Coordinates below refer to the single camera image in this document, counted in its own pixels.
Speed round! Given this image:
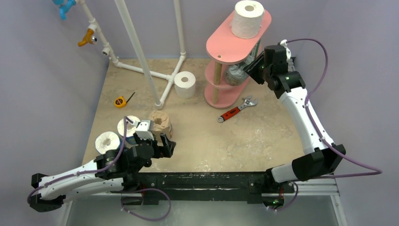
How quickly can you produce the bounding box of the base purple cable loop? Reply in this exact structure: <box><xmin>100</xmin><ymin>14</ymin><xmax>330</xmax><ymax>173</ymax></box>
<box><xmin>120</xmin><ymin>188</ymin><xmax>172</xmax><ymax>222</ymax></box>

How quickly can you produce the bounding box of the white pvc pipe frame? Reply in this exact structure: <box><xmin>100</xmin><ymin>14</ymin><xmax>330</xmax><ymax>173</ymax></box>
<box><xmin>75</xmin><ymin>0</ymin><xmax>186</xmax><ymax>110</ymax></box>

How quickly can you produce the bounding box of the yellow tape measure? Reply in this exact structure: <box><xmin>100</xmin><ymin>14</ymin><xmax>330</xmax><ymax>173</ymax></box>
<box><xmin>114</xmin><ymin>92</ymin><xmax>135</xmax><ymax>108</ymax></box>

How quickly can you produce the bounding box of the white paper towel roll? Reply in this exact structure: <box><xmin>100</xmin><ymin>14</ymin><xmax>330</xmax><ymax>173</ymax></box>
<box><xmin>231</xmin><ymin>0</ymin><xmax>265</xmax><ymax>39</ymax></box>

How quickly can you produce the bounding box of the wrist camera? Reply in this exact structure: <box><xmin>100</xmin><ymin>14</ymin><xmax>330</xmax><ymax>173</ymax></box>
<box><xmin>132</xmin><ymin>120</ymin><xmax>155</xmax><ymax>140</ymax></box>
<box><xmin>279</xmin><ymin>39</ymin><xmax>292</xmax><ymax>61</ymax></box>

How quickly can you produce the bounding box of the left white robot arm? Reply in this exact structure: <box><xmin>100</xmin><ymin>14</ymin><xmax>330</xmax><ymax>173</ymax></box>
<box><xmin>27</xmin><ymin>134</ymin><xmax>176</xmax><ymax>212</ymax></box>

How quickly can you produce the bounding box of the orange pipe valve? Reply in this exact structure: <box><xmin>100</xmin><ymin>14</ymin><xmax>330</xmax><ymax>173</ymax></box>
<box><xmin>77</xmin><ymin>28</ymin><xmax>97</xmax><ymax>47</ymax></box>

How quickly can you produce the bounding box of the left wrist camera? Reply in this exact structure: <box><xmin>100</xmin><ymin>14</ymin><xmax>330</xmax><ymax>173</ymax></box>
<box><xmin>132</xmin><ymin>120</ymin><xmax>155</xmax><ymax>140</ymax></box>

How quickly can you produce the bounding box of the brown paper roll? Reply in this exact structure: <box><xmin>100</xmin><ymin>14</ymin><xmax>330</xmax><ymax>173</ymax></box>
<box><xmin>149</xmin><ymin>111</ymin><xmax>173</xmax><ymax>142</ymax></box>

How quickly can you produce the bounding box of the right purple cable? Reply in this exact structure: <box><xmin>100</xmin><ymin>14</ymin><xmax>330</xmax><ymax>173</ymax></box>
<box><xmin>287</xmin><ymin>38</ymin><xmax>383</xmax><ymax>179</ymax></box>

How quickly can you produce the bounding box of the pink three-tier shelf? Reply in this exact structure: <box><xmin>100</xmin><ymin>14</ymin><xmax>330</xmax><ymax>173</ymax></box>
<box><xmin>204</xmin><ymin>10</ymin><xmax>272</xmax><ymax>109</ymax></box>

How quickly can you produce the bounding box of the red handled adjustable wrench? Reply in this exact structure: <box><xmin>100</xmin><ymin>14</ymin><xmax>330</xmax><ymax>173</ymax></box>
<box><xmin>217</xmin><ymin>96</ymin><xmax>258</xmax><ymax>123</ymax></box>

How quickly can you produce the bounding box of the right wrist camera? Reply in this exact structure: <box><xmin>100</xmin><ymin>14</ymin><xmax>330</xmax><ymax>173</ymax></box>
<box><xmin>279</xmin><ymin>39</ymin><xmax>292</xmax><ymax>61</ymax></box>

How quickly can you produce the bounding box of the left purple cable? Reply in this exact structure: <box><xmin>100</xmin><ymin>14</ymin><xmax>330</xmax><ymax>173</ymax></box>
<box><xmin>27</xmin><ymin>116</ymin><xmax>133</xmax><ymax>204</ymax></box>

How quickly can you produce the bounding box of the blue pipe valve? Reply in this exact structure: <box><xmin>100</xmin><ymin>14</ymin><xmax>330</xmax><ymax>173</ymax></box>
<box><xmin>52</xmin><ymin>0</ymin><xmax>77</xmax><ymax>20</ymax></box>

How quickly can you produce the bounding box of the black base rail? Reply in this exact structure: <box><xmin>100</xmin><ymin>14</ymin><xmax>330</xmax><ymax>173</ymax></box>
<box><xmin>122</xmin><ymin>171</ymin><xmax>295</xmax><ymax>206</ymax></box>

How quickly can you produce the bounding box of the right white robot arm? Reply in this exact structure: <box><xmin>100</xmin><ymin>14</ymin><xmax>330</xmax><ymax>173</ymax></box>
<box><xmin>244</xmin><ymin>45</ymin><xmax>346</xmax><ymax>192</ymax></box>

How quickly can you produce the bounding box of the green paper roll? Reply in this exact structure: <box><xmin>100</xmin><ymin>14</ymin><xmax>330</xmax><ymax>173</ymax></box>
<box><xmin>250</xmin><ymin>39</ymin><xmax>261</xmax><ymax>59</ymax></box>

